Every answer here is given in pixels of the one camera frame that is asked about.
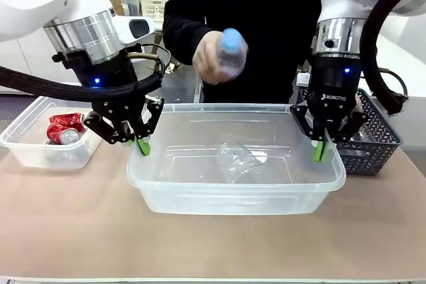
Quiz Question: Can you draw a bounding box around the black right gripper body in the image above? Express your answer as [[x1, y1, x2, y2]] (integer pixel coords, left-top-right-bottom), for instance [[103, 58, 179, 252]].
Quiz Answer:
[[306, 54, 363, 132]]

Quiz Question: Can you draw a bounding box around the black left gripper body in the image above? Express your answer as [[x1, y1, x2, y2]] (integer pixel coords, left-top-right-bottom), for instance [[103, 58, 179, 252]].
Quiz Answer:
[[68, 49, 148, 132]]

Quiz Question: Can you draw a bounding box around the dark grey woven plastic basket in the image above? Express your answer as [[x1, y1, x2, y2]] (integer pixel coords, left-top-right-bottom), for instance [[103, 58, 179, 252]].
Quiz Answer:
[[295, 87, 404, 178]]

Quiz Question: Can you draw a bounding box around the crushed red soda can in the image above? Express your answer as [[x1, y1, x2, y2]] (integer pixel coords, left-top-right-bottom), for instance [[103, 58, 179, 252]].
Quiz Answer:
[[49, 112, 87, 133]]

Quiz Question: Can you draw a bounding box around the red soda can silver lid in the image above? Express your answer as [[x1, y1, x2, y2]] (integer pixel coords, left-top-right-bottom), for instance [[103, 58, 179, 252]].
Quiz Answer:
[[45, 125, 82, 146]]

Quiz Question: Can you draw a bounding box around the crushed clear plastic bottle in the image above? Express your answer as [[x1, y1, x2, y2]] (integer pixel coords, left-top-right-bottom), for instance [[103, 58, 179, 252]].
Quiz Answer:
[[215, 142, 270, 184]]

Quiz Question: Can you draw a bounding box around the clear plastic bin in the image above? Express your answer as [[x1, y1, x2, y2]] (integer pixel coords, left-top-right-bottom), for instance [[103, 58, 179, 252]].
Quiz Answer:
[[0, 95, 103, 170], [126, 102, 347, 216]]

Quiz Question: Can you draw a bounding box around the clear bottle with blue cap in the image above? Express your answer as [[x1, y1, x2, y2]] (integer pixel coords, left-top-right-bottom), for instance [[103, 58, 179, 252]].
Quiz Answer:
[[215, 27, 250, 82]]

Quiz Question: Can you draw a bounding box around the person's right forearm black sleeve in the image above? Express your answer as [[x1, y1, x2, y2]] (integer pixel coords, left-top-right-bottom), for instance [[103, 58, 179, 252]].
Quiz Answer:
[[162, 0, 216, 67]]

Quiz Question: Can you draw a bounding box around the crumpled clear plastic waste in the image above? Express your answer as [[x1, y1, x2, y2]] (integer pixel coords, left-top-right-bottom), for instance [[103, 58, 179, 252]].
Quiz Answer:
[[351, 120, 375, 143]]

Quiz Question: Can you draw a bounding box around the white plastic lattice basket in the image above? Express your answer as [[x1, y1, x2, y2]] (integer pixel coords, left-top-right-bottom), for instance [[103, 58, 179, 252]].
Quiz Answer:
[[139, 0, 176, 23]]

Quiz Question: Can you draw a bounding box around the person's right hand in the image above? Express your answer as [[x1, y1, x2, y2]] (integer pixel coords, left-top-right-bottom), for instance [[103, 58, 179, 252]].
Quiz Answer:
[[192, 30, 234, 86]]

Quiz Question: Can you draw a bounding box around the clear plastic storage box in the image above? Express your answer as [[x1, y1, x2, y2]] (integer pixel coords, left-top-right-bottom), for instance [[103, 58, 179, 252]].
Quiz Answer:
[[119, 0, 143, 18]]

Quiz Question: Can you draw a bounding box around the person in black sweater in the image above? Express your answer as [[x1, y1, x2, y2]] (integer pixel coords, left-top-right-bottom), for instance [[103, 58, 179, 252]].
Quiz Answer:
[[162, 0, 324, 104]]

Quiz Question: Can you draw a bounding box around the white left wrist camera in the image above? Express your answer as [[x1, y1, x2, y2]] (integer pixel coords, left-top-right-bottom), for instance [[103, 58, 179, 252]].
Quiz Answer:
[[112, 15, 156, 46]]

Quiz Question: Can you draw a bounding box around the thin black cable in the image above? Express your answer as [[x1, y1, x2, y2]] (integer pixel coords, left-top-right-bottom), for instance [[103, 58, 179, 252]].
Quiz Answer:
[[127, 42, 172, 77]]

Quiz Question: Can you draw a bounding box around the black braided right cable sleeve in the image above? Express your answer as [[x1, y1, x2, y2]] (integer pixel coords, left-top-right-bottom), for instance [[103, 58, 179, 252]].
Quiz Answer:
[[360, 0, 426, 118]]

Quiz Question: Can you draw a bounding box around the black braided cable sleeve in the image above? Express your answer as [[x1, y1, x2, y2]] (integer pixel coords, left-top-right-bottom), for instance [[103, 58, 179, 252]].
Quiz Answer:
[[360, 0, 426, 118], [0, 64, 164, 102]]

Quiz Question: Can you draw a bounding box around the black braided left cable sleeve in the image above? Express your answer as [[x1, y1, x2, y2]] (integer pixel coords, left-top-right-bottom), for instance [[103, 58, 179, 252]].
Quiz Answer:
[[0, 64, 164, 102]]

